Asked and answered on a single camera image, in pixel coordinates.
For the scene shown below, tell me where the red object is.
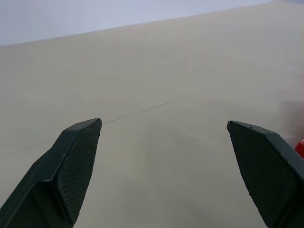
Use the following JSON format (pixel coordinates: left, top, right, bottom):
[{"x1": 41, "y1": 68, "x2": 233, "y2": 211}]
[{"x1": 294, "y1": 138, "x2": 304, "y2": 159}]

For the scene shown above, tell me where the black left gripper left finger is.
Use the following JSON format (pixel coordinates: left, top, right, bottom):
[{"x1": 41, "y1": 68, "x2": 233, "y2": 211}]
[{"x1": 0, "y1": 118, "x2": 103, "y2": 228}]

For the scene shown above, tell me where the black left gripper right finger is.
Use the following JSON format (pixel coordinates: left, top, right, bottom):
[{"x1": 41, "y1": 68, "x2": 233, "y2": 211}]
[{"x1": 226, "y1": 120, "x2": 304, "y2": 228}]

